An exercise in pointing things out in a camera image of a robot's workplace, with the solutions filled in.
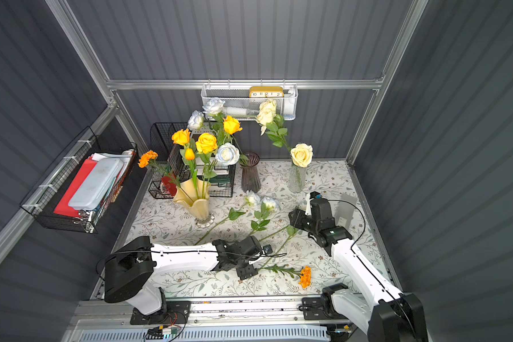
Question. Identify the pale blue rose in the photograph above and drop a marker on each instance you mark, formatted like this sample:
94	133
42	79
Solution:
227	154

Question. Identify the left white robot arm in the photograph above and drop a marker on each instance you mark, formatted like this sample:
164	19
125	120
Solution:
129	269

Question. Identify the cream rose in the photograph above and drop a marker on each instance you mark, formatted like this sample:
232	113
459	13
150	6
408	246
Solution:
302	155
272	125
268	106

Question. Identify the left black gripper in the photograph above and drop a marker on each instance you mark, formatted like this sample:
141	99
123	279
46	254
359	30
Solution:
251	250

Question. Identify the clear glass vase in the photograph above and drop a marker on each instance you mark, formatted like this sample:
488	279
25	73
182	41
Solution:
297	178

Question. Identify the black wire desk organizer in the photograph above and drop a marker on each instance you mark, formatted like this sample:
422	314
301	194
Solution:
221	186

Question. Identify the black wire side basket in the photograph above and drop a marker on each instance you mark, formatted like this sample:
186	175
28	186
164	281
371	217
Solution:
41	201

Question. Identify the floral patterned table mat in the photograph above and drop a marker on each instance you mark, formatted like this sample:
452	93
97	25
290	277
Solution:
168	223

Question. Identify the red leather wallet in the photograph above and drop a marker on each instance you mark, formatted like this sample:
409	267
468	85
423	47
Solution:
168	187

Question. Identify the light blue flat case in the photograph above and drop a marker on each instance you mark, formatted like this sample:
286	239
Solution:
97	184

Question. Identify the grey packet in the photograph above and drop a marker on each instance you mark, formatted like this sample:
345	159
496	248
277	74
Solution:
345	210

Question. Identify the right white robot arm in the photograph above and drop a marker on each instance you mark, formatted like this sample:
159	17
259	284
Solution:
382	311

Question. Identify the yellow wavy glass vase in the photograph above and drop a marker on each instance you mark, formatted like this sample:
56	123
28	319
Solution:
194	197

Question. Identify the purple ribbed glass vase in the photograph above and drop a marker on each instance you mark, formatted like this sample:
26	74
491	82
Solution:
250	175

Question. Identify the red folder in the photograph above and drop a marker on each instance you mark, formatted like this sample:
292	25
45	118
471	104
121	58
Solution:
63	208

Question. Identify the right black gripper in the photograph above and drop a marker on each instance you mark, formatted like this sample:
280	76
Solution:
303	219

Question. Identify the orange rose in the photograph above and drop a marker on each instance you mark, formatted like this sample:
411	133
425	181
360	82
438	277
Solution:
231	125
183	138
207	146

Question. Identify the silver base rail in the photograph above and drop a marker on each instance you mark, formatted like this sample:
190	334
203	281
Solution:
257	318

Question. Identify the small orange rosebud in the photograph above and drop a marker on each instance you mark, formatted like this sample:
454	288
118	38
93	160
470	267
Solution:
190	158

